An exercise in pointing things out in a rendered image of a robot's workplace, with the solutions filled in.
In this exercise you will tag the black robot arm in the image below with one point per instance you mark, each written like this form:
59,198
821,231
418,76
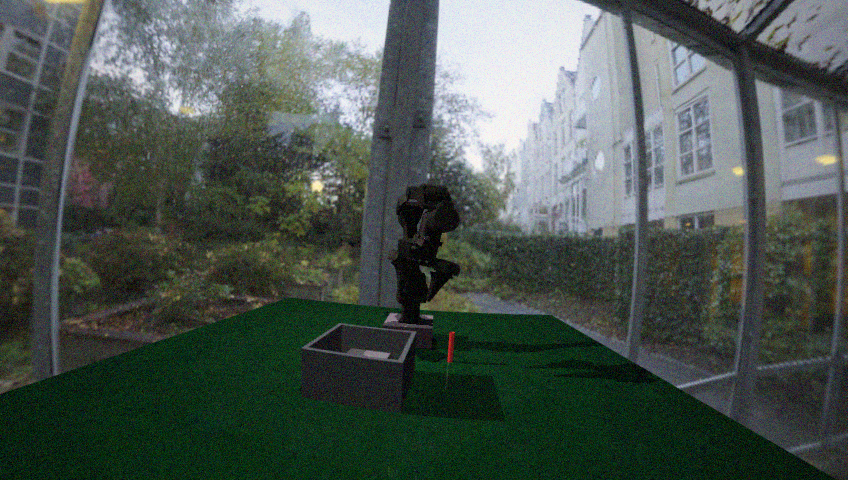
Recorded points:
441,217

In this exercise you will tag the red peg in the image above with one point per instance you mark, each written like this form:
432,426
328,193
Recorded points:
451,347

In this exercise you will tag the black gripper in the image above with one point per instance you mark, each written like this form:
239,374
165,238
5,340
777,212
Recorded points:
444,268

